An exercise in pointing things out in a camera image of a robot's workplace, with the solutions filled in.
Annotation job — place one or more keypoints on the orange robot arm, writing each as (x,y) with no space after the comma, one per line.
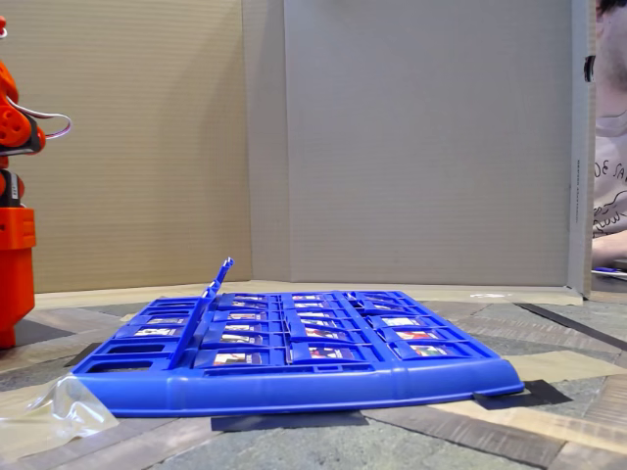
(12,127)

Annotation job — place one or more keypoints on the blue flip tile Steve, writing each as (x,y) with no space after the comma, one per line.
(220,280)

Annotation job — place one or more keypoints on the person's bare forearm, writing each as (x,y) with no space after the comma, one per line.
(610,245)

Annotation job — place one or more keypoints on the blue plastic guessing game board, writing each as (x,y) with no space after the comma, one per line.
(294,391)

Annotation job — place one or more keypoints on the orange robot base pedestal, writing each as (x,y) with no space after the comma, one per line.
(14,294)

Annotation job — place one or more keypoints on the blue and white flat object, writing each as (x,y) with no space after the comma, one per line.
(607,270)

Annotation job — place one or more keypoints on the beige packing tape patch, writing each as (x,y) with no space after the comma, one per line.
(563,367)

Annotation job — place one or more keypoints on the black tape piece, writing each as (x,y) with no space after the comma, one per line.
(85,355)
(539,394)

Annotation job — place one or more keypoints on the long black tape strip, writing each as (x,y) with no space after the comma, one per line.
(563,320)

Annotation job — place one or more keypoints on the blue flip tile Lucia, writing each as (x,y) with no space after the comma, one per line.
(214,285)

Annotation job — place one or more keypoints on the person in printed T-shirt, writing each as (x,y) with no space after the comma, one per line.
(612,171)

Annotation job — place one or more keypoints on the folded cardboard box wall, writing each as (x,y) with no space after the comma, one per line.
(416,147)

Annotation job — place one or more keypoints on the clear plastic tape piece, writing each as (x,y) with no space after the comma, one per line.
(59,416)

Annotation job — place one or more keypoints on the blue flip tile Raphael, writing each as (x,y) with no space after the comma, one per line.
(188,333)

